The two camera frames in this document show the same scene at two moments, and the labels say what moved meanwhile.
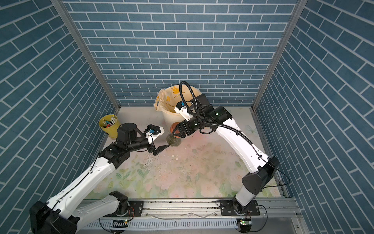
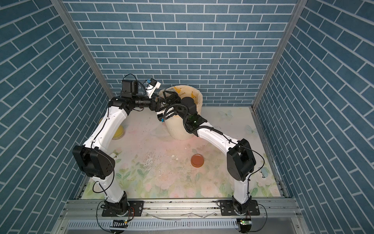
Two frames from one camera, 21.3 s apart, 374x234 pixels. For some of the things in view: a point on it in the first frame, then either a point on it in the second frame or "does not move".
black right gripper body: [190, 127] to [180, 109]
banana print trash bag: [166, 99] does not move
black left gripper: [151, 148] to [155, 107]
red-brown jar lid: [173, 127] to [197, 160]
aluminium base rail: [276, 216] does not move
